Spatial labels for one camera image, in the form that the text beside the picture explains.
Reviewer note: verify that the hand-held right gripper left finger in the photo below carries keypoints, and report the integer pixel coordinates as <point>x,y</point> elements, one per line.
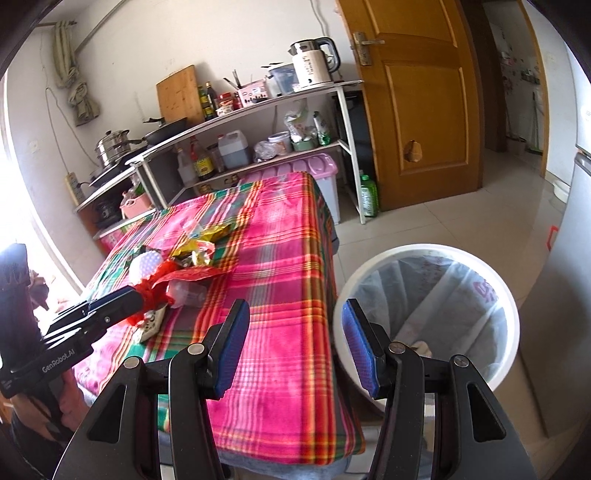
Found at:
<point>233,350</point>

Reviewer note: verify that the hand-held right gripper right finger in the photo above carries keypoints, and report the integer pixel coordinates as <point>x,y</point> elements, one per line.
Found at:
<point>360,350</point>

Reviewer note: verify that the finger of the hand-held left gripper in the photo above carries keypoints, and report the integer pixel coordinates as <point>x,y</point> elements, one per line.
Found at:
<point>115,296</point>
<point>107,319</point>

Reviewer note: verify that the red plastic bag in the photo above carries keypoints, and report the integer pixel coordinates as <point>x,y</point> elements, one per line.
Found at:
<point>184,274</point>

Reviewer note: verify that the clear plastic bin liner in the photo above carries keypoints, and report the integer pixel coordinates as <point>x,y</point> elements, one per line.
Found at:
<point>438,295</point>

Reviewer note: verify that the yellow snack packet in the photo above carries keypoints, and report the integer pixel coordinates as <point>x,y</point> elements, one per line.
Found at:
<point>207,235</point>

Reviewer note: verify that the white round trash bin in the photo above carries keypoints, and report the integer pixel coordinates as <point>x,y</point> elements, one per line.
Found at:
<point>461,251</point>

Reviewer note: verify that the white dotted wrapper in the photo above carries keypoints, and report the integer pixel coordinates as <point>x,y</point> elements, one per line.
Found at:
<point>145,265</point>

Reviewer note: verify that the small white printed carton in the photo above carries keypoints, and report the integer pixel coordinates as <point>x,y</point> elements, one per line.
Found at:
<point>152,325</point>

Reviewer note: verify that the red printed carton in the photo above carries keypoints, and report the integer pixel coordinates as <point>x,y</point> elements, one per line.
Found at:
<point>113,237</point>

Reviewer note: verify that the plaid tablecloth table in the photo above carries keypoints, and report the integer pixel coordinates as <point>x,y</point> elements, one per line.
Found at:
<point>277,300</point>

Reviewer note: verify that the clear plastic cup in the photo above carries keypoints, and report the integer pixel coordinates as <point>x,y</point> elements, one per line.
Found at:
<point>189,293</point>

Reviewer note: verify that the dark brown cloth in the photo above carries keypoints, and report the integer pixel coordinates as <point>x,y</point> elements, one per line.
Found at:
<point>39,288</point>

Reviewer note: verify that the crumpled foil wrapper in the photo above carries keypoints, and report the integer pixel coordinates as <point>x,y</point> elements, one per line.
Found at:
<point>198,254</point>

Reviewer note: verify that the pink plastic basket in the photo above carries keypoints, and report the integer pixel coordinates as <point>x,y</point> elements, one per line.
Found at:
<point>138,205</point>

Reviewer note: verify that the low white shelf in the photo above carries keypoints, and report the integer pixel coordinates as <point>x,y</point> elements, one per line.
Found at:
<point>106,187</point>

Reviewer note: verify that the white power strip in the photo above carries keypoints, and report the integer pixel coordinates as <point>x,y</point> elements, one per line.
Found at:
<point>73,189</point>

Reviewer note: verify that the black induction cooker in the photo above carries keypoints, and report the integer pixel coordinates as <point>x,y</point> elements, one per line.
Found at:
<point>111,174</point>

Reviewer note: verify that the clear plastic bottle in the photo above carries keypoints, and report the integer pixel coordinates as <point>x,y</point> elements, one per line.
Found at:
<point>185,170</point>

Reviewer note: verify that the steel steamer pot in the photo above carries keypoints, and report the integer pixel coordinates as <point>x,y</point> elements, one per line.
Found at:
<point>113,147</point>

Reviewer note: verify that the green plastic bottle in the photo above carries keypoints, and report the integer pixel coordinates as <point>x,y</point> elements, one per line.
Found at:
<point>369,196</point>

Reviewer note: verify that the yellow label oil bottle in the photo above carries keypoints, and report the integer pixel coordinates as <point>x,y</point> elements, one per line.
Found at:
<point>203,166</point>

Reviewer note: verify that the black frying pan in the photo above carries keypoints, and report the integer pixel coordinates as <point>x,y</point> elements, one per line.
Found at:
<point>166,130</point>

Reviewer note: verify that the white jerry can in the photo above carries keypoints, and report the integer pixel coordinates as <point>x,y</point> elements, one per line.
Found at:
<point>235,152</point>

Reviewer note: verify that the pink lidded storage box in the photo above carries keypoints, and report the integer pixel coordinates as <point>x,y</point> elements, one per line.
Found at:
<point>318,166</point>

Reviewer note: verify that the crumpled clear plastic bag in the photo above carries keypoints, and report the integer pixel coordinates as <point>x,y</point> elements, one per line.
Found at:
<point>264,151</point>

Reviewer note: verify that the wooden cutting board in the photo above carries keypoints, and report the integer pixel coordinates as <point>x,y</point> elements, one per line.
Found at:
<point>178,94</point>

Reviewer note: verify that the white lidded tub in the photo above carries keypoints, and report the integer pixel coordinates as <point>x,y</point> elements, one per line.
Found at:
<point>279,144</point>

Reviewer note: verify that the grey refrigerator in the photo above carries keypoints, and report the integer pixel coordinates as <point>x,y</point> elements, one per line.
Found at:
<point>568,277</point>

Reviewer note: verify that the green white pouch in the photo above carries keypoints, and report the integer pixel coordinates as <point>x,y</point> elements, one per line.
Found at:
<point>322,129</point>

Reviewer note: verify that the white metal shelf rack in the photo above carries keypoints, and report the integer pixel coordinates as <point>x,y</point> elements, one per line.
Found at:
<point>344,120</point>

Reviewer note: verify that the white green food bag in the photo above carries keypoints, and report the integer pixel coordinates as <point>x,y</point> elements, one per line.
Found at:
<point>295,122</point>

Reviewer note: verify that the hanging beige cloth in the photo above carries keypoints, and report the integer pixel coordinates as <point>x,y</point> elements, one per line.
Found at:
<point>64,60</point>

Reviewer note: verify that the wooden door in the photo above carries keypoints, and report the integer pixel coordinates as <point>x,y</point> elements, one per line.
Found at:
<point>415,115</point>

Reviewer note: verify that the pink utensil holder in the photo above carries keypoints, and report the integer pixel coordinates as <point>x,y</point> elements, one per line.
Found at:
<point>254,94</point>

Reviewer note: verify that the white basin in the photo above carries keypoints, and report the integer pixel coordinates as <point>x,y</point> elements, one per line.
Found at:
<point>561,190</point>

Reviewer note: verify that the clear water pitcher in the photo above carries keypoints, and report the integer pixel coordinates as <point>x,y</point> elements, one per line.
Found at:
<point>282,81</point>

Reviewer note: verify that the white electric kettle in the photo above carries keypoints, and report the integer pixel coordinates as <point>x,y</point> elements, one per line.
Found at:
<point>311,64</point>

